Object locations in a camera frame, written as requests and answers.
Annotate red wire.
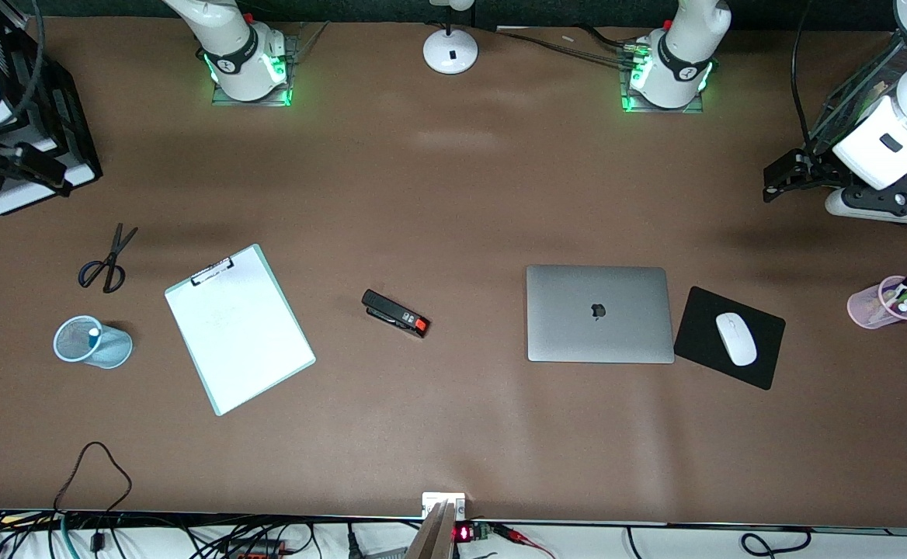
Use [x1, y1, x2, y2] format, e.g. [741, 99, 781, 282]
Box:
[492, 523, 557, 559]

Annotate white computer mouse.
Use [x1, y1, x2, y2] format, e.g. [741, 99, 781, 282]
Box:
[714, 311, 759, 367]

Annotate black cable loop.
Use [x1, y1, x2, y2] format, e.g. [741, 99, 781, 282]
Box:
[51, 441, 133, 517]

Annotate black document tray stack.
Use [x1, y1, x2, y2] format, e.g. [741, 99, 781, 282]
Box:
[0, 19, 103, 217]

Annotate grey laptop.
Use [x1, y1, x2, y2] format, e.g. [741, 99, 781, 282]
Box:
[526, 265, 676, 365]

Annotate dark wire mesh tray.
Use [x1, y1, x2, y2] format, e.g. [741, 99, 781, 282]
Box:
[808, 31, 907, 226]

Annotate white paper sheet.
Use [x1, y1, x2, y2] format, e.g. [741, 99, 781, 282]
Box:
[168, 248, 311, 411]

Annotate pink translucent pen cup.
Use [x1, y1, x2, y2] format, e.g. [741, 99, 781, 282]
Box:
[847, 276, 907, 330]

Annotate black blue handled scissors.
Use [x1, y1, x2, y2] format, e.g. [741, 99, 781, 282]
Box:
[78, 223, 139, 295]

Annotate black mouse pad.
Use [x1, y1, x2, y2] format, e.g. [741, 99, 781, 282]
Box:
[672, 286, 787, 391]

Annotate teal clipboard with metal clip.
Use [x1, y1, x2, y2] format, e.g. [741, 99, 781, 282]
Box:
[164, 243, 317, 417]

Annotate long black cable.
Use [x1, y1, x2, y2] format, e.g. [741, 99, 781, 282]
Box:
[492, 25, 641, 67]

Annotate black stapler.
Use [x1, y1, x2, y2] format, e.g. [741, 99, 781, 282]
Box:
[361, 289, 430, 339]

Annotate aluminium profile post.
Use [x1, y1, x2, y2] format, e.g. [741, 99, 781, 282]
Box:
[405, 499, 459, 559]

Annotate black orange power strip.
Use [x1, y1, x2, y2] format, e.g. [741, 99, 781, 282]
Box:
[221, 538, 287, 559]

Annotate white round stand base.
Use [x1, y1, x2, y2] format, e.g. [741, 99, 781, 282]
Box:
[422, 0, 479, 76]

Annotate white post bracket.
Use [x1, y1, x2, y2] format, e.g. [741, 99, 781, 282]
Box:
[422, 491, 467, 519]

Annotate light blue mesh cup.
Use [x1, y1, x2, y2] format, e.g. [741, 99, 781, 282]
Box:
[53, 314, 134, 370]

